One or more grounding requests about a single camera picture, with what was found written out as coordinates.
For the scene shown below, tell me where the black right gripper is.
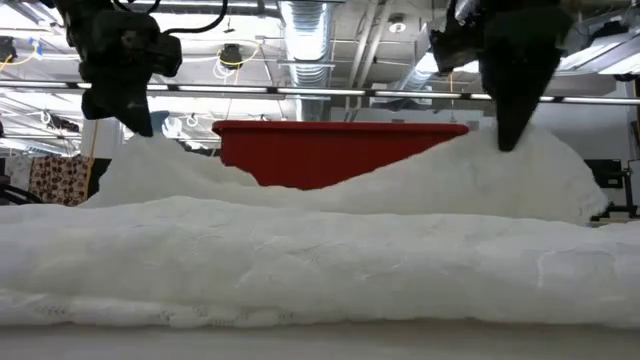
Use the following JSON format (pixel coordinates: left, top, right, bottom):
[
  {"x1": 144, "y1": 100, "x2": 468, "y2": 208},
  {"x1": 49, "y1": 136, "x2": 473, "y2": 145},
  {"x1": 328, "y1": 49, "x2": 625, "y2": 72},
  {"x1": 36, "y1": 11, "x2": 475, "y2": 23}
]
[{"x1": 429, "y1": 0, "x2": 574, "y2": 154}]

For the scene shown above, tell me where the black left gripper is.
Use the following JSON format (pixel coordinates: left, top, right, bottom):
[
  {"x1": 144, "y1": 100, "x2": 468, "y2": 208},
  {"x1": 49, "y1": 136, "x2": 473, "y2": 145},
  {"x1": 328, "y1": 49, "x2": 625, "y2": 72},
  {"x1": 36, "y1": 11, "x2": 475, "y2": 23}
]
[{"x1": 52, "y1": 0, "x2": 156, "y2": 139}]

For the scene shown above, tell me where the red plastic laundry basket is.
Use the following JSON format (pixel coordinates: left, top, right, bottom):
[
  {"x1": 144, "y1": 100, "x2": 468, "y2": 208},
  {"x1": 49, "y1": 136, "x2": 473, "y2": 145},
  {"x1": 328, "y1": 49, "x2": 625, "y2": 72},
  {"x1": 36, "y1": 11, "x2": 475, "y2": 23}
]
[{"x1": 211, "y1": 119, "x2": 471, "y2": 191}]

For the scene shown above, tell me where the white lace cloth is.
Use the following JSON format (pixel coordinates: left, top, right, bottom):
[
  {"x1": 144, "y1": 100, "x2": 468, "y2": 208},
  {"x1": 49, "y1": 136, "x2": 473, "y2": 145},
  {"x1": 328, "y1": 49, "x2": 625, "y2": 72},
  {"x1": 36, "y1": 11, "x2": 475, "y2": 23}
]
[{"x1": 0, "y1": 124, "x2": 640, "y2": 331}]

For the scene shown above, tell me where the brown floral fabric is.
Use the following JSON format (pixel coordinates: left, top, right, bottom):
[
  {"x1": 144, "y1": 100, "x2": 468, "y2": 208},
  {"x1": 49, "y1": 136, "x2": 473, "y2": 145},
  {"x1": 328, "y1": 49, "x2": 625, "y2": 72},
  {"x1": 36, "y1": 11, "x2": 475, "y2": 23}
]
[{"x1": 28, "y1": 155, "x2": 92, "y2": 207}]

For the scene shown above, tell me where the black ceiling dome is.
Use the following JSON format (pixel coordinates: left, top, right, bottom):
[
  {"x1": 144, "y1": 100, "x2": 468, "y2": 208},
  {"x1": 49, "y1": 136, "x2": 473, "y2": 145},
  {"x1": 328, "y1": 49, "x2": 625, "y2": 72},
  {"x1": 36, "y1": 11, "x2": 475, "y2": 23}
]
[{"x1": 218, "y1": 43, "x2": 245, "y2": 71}]

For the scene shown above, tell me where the black equipment stand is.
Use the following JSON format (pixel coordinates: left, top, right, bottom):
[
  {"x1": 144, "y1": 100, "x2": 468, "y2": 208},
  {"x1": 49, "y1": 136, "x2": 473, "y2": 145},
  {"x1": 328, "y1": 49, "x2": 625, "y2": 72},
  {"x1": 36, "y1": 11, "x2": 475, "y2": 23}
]
[{"x1": 607, "y1": 167, "x2": 640, "y2": 219}]

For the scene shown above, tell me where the yellow hanging cable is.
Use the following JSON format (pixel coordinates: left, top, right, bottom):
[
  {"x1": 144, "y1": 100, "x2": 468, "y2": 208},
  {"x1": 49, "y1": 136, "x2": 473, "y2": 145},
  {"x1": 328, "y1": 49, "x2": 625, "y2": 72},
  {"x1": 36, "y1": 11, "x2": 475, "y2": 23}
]
[{"x1": 84, "y1": 119, "x2": 99, "y2": 199}]

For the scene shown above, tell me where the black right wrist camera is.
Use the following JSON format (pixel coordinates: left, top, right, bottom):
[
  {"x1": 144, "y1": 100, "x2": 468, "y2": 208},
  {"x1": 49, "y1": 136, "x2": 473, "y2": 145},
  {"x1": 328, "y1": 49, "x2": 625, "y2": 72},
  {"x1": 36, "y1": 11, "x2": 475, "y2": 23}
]
[{"x1": 429, "y1": 27, "x2": 482, "y2": 76}]

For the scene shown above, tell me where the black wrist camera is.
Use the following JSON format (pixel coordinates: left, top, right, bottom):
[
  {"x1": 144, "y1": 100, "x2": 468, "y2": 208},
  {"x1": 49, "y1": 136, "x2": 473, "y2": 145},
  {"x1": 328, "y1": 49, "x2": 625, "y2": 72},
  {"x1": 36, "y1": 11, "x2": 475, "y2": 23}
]
[
  {"x1": 429, "y1": 27, "x2": 482, "y2": 76},
  {"x1": 147, "y1": 33, "x2": 184, "y2": 79}
]

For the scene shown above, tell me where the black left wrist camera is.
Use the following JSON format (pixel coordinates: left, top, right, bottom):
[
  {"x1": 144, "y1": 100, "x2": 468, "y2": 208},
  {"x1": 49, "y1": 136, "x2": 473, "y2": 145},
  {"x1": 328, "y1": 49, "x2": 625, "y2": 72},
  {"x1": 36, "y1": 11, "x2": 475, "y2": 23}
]
[{"x1": 147, "y1": 33, "x2": 184, "y2": 79}]

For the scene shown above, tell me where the black wall monitor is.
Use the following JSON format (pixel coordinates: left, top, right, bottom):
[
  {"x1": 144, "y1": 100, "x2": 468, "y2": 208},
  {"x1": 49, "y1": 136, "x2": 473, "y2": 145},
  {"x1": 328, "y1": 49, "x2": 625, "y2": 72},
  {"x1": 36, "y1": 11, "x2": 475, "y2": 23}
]
[{"x1": 584, "y1": 158, "x2": 624, "y2": 190}]

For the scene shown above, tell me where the silver ventilation duct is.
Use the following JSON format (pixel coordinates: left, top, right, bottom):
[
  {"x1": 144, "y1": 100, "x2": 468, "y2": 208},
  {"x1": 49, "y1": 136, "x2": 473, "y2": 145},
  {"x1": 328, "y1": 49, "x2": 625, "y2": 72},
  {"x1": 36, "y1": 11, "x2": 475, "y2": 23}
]
[{"x1": 277, "y1": 0, "x2": 346, "y2": 122}]

